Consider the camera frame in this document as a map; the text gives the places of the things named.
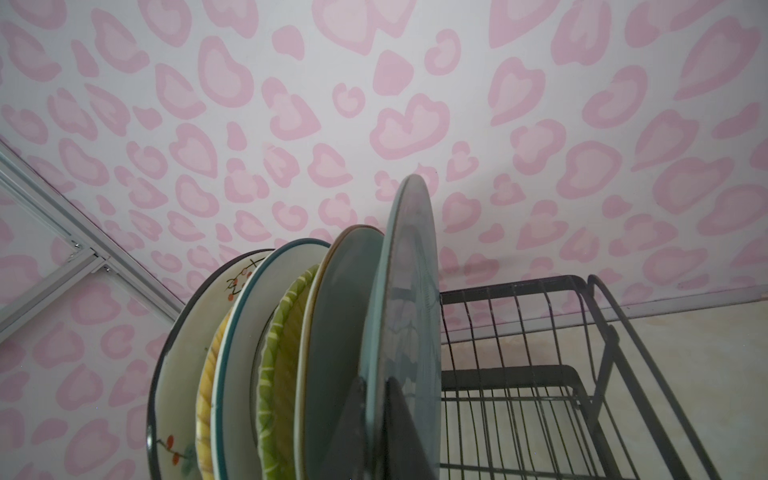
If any yellow green woven plate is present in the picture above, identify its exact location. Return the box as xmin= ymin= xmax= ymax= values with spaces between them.
xmin=254 ymin=264 xmax=319 ymax=479

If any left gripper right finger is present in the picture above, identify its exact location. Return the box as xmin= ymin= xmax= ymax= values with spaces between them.
xmin=383 ymin=377 xmax=437 ymax=480

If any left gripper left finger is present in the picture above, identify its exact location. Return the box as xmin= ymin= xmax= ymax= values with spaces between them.
xmin=320 ymin=377 xmax=367 ymax=480

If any black wire dish rack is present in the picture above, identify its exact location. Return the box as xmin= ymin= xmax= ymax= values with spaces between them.
xmin=439 ymin=275 xmax=719 ymax=479

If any grey blue plate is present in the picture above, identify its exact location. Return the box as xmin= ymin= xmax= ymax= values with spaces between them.
xmin=359 ymin=174 xmax=441 ymax=479

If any cream floral plate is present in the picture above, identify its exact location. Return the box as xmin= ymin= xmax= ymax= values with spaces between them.
xmin=146 ymin=249 xmax=272 ymax=480

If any orange woven bamboo plate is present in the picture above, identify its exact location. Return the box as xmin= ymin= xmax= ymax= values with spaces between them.
xmin=195 ymin=308 xmax=233 ymax=480

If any mint green flower plate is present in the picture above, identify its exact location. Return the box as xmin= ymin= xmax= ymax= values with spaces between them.
xmin=292 ymin=225 xmax=384 ymax=479

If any white plate green rim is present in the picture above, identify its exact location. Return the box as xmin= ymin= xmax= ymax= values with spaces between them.
xmin=211 ymin=238 xmax=330 ymax=479

